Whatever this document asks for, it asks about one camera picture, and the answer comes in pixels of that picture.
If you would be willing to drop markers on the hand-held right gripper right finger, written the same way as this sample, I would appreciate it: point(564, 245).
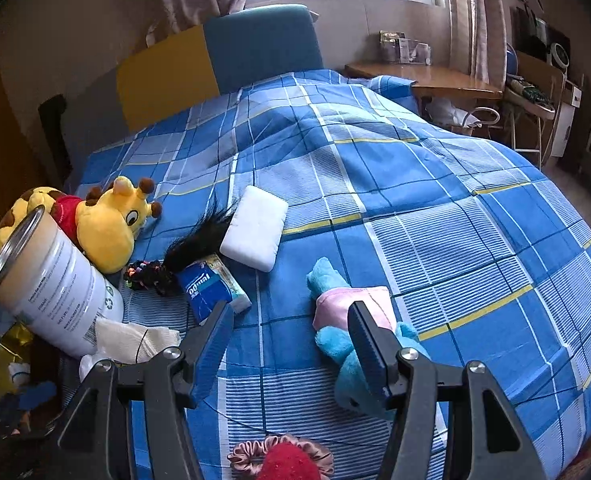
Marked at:
point(370, 355)

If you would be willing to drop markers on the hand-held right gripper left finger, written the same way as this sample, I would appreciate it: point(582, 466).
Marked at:
point(209, 360)

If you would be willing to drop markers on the white socks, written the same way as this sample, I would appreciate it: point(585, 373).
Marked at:
point(125, 340)

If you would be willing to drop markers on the pink satin scrunchie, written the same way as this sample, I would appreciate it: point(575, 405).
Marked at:
point(243, 452)

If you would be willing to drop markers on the black hair wig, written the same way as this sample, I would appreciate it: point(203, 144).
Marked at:
point(195, 245)

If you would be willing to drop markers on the red fuzzy plush item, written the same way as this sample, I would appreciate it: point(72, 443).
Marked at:
point(288, 465)

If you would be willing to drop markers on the white sponge block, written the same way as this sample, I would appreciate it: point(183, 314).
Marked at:
point(253, 227)

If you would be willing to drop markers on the white tin can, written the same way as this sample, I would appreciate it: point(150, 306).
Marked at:
point(60, 280)

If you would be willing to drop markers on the blue tissue pack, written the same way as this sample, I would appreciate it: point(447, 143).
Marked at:
point(205, 290)

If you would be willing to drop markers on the blue plush toy pink shirt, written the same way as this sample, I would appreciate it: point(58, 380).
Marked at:
point(325, 280)

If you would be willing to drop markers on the yellow giraffe plush toy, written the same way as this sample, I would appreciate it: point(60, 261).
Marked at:
point(105, 230)

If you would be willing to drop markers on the blue plaid blanket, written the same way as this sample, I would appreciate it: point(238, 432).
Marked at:
point(400, 185)

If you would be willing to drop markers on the gold foil bag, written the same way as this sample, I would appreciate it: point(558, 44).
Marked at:
point(12, 350)

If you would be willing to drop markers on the blue plaid pillow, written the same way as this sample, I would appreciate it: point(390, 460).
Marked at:
point(390, 84)

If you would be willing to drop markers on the wooden desk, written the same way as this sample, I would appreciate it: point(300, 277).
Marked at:
point(425, 77)

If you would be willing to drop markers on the yellow blue grey headboard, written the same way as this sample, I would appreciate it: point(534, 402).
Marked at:
point(175, 70)

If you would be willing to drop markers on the white metal chair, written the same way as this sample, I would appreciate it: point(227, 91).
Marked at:
point(530, 105)

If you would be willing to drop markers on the clear desk organizer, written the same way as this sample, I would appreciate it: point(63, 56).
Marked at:
point(405, 50)

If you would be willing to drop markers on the white round fan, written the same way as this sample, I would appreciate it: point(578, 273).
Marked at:
point(558, 55)

